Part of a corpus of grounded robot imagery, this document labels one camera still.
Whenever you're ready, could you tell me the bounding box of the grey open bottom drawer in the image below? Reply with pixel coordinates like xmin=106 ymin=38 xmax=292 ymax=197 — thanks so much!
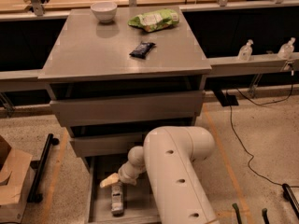
xmin=85 ymin=153 xmax=162 ymax=224

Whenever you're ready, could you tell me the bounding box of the black floor foot block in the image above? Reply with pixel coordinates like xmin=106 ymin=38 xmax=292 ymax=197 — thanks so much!
xmin=214 ymin=90 xmax=238 ymax=106

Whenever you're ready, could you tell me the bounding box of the white ceramic bowl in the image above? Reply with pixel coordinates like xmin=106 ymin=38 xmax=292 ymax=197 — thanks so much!
xmin=91 ymin=2 xmax=118 ymax=22

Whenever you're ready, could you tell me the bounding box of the green chip bag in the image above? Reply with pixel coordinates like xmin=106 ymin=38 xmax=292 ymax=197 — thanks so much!
xmin=128 ymin=8 xmax=179 ymax=33

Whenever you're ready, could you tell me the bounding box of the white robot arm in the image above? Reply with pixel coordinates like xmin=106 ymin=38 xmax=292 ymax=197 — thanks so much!
xmin=100 ymin=126 xmax=220 ymax=224

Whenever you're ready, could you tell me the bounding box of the clear sanitizer pump bottle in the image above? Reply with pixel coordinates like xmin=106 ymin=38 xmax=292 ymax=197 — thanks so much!
xmin=238 ymin=39 xmax=253 ymax=61

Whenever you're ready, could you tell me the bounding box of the dark handled tool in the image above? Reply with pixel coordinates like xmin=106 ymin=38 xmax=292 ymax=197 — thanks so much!
xmin=262 ymin=208 xmax=270 ymax=224

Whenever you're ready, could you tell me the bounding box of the grey middle drawer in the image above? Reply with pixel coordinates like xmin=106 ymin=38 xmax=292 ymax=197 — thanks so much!
xmin=70 ymin=132 xmax=148 ymax=157

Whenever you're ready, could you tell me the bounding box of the green handled tool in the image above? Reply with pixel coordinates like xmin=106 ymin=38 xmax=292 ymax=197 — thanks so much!
xmin=232 ymin=203 xmax=242 ymax=224

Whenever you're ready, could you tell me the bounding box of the brown cardboard box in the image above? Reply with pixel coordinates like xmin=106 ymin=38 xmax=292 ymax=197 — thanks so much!
xmin=0 ymin=136 xmax=34 ymax=223

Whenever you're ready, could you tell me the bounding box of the grey drawer cabinet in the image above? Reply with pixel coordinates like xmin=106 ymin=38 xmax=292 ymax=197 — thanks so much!
xmin=37 ymin=6 xmax=212 ymax=224

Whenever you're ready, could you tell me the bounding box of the clear plastic water bottle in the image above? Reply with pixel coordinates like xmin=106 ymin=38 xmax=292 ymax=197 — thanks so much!
xmin=111 ymin=183 xmax=124 ymax=216

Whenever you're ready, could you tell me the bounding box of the grey metal rail shelf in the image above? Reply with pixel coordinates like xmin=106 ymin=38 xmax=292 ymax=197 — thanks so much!
xmin=0 ymin=52 xmax=299 ymax=92

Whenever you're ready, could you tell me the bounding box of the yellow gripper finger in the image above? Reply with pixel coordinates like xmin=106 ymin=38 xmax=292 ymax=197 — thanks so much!
xmin=100 ymin=173 xmax=120 ymax=189

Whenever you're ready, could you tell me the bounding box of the black floor cable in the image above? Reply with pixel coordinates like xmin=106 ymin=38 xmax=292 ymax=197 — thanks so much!
xmin=229 ymin=68 xmax=299 ymax=189

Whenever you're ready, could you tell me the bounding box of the black metal floor bar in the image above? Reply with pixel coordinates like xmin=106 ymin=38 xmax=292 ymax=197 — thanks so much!
xmin=27 ymin=133 xmax=60 ymax=203

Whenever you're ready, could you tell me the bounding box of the grey top drawer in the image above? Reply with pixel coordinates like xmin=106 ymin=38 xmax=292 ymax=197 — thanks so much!
xmin=50 ymin=91 xmax=204 ymax=127

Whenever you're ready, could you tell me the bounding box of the dark blue snack packet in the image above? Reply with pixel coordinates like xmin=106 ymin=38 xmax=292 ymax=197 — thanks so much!
xmin=130 ymin=42 xmax=156 ymax=59

